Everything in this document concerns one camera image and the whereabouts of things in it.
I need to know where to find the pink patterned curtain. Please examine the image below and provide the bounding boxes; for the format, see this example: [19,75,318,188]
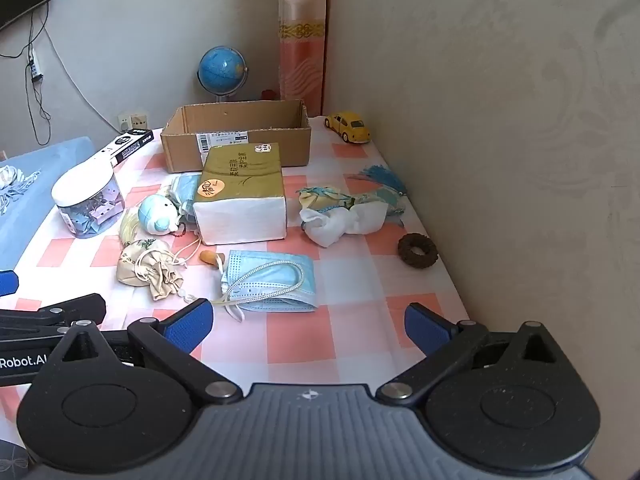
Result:
[277,0,330,117]

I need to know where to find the blue face mask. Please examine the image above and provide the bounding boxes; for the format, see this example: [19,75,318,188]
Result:
[212,249,319,323]

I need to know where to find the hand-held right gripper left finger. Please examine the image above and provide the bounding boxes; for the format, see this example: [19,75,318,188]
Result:
[39,298,244,406]

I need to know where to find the gold wrapped tissue pack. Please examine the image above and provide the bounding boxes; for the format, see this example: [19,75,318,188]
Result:
[192,142,288,246]

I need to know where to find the yellow toy car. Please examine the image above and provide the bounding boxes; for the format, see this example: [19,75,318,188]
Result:
[323,111,372,145]

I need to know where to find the pink checkered tablecloth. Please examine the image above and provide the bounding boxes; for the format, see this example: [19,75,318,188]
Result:
[0,115,472,413]

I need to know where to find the white cable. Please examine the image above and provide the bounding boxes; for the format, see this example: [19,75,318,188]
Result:
[44,24,122,134]

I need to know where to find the cream sachet with blue cord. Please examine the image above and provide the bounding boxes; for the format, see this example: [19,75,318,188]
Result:
[297,185,355,214]

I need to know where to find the brown cardboard box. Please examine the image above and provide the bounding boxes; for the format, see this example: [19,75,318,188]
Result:
[160,99,313,174]

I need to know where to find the light blue fabric pouch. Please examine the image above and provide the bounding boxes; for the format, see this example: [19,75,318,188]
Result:
[169,174,202,222]

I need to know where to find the blue blanket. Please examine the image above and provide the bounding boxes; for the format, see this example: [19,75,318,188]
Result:
[0,135,96,272]

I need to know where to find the blue-green sachet with blue tassel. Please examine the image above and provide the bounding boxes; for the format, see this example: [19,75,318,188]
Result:
[347,164,409,227]

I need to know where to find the power strip with cables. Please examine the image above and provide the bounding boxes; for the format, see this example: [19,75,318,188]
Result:
[0,10,53,147]

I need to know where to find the white knotted cloth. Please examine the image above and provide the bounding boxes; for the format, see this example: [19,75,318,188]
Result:
[299,202,389,249]

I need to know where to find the blue desk globe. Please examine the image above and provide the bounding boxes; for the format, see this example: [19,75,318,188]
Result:
[196,45,250,104]

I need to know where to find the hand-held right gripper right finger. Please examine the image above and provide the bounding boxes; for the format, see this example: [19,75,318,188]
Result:
[375,302,577,406]

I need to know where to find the long black cardboard box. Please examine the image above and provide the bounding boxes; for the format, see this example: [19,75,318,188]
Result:
[89,128,154,169]

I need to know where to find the beige drawstring pouch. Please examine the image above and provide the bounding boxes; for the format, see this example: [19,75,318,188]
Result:
[116,238,187,302]

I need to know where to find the round light blue plush toy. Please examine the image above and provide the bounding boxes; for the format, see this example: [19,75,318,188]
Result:
[137,193,189,239]

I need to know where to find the clear jar of binder clips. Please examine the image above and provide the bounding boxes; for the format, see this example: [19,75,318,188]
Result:
[51,159,126,240]

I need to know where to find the brown ring scrunchie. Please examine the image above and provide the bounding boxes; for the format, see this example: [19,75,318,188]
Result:
[397,233,439,265]

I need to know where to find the white wall outlet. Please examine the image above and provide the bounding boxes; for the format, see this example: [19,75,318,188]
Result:
[117,109,150,134]

